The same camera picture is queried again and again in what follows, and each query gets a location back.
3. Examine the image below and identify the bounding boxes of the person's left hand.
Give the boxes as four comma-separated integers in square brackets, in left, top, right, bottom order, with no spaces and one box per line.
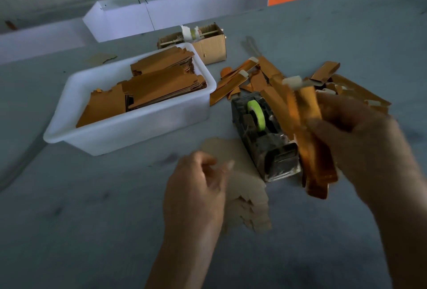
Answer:
[163,151,236,260]

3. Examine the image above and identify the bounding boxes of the person's right hand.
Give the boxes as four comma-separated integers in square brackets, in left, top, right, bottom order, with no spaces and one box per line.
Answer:
[307,92,418,209]

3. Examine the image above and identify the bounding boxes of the pile of beige blanks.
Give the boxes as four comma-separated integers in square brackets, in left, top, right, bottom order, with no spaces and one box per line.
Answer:
[200,138,273,233]

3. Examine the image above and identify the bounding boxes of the gold box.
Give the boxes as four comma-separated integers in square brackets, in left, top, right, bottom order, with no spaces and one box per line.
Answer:
[287,86,338,200]

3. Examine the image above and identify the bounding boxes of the pile of gold boxes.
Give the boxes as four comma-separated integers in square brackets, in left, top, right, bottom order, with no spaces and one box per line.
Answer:
[209,55,392,140]

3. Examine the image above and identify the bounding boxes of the gold cartons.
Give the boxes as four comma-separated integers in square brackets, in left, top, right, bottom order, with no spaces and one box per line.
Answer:
[76,46,207,128]

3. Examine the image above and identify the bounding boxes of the person's right forearm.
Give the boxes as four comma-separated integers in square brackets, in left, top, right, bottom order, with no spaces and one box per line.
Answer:
[370,179,427,289]

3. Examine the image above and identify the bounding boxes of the person's left forearm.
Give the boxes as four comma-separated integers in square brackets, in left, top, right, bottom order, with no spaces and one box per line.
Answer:
[145,245,221,289]

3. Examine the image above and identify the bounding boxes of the black tape dispenser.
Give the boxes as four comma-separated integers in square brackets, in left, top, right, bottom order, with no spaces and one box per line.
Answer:
[231,92,301,182]

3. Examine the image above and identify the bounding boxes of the white plastic bin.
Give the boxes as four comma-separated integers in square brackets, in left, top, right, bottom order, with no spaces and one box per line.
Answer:
[43,42,218,156]

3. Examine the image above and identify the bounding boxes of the green tape roll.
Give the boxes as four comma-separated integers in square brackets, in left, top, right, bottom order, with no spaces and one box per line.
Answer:
[247,99,267,132]

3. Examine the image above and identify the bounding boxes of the small cardboard box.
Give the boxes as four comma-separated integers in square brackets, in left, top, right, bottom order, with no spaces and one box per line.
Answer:
[157,23,228,65]

